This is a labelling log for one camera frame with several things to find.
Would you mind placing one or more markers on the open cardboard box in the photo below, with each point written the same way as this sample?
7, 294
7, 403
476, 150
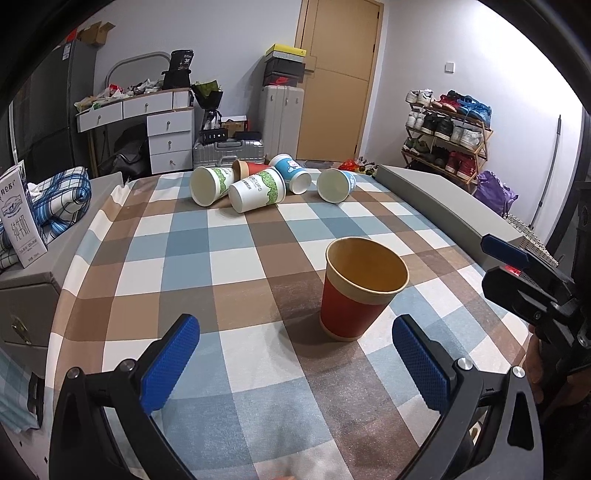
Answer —
94, 33

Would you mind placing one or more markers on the white upright suitcase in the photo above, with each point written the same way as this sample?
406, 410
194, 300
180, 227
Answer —
282, 120

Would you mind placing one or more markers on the purple bag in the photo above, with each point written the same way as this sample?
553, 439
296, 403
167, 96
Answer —
494, 191

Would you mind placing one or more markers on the black pole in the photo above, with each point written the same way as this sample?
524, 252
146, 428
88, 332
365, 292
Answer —
551, 166

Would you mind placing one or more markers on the white cup green lettered print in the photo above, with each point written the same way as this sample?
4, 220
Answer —
256, 189

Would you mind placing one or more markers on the person's right hand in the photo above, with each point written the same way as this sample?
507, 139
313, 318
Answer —
535, 369

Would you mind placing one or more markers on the wooden shoe rack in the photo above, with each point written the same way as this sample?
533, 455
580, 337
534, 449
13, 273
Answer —
480, 138

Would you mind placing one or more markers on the long grey box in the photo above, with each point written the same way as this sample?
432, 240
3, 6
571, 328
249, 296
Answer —
443, 203

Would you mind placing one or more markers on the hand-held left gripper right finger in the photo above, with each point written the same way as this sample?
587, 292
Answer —
421, 369

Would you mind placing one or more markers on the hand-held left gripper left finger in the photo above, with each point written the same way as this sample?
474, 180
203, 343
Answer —
168, 367

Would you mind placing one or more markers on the small brown cardboard box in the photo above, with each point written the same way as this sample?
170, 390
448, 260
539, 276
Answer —
236, 127

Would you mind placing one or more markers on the desk clutter pile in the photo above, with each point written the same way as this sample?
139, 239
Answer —
115, 94

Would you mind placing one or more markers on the blue white paper cup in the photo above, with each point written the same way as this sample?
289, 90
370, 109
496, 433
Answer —
334, 184

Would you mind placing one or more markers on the black paper bag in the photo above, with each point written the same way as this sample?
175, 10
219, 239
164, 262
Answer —
178, 69

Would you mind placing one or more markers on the white desk with drawers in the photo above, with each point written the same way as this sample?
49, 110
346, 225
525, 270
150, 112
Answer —
161, 131

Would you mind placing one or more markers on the red black shoe box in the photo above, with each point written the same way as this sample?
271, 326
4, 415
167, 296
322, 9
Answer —
282, 79

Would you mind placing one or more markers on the grey refrigerator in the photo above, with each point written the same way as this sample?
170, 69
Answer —
51, 101

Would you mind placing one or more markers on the white cup green leaf print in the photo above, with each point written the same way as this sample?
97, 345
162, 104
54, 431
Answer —
207, 184

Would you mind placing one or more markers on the shoe rack with shoes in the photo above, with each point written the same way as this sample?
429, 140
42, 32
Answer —
443, 129

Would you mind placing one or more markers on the checked tablecloth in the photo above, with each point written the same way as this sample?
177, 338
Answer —
231, 277

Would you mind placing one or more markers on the light blue checked cloth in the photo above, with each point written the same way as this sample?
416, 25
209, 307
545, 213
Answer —
18, 392

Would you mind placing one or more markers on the grey drawer cabinet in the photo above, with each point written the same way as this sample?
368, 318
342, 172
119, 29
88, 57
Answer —
27, 304

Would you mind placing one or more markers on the white milk carton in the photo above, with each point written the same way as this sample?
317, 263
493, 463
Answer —
21, 217

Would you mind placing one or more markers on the black wrapped flower bouquet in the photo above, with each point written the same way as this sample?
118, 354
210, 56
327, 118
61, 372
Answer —
207, 97

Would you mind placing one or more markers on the yellow black shoe box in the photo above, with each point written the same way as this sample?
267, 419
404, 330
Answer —
286, 50

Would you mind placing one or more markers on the blue white cartoon cup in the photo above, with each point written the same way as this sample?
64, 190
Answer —
291, 173

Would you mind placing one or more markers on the wooden door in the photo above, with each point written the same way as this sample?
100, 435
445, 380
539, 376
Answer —
339, 78

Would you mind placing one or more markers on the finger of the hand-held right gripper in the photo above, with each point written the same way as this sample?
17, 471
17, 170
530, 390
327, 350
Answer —
510, 293
505, 251

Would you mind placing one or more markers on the silver suitcase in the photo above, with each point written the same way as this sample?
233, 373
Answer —
226, 152

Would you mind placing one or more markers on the white lattice mat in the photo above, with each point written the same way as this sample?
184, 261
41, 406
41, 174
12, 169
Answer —
535, 240

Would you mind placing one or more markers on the blue plaid cloth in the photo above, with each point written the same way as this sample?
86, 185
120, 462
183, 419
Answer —
62, 198

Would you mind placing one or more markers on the red floor item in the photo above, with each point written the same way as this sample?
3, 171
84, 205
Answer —
348, 165

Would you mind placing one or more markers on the grey arched frame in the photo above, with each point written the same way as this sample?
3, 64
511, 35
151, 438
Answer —
138, 62

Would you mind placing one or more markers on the red paper cup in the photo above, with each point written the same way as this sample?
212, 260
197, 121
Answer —
247, 168
355, 295

